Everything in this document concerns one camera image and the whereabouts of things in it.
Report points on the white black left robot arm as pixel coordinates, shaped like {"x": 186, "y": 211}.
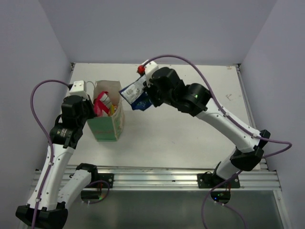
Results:
{"x": 48, "y": 206}

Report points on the green white paper bag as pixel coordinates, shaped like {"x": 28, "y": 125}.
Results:
{"x": 108, "y": 128}

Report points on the aluminium rail frame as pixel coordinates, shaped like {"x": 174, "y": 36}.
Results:
{"x": 162, "y": 148}

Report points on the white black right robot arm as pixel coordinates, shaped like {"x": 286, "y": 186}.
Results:
{"x": 164, "y": 86}

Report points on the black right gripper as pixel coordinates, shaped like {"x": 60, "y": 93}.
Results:
{"x": 149, "y": 90}

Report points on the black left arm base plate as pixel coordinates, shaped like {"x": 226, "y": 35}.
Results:
{"x": 107, "y": 177}

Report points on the pink chip bag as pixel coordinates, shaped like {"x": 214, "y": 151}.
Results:
{"x": 102, "y": 104}

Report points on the orange Fox's fruits candy bag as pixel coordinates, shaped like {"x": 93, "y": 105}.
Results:
{"x": 112, "y": 110}

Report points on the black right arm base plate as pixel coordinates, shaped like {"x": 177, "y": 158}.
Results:
{"x": 208, "y": 180}

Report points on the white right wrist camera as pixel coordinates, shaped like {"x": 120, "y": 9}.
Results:
{"x": 147, "y": 69}

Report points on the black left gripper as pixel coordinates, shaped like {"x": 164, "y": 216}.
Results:
{"x": 89, "y": 103}

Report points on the blue snack bag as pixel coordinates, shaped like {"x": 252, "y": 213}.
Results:
{"x": 135, "y": 96}

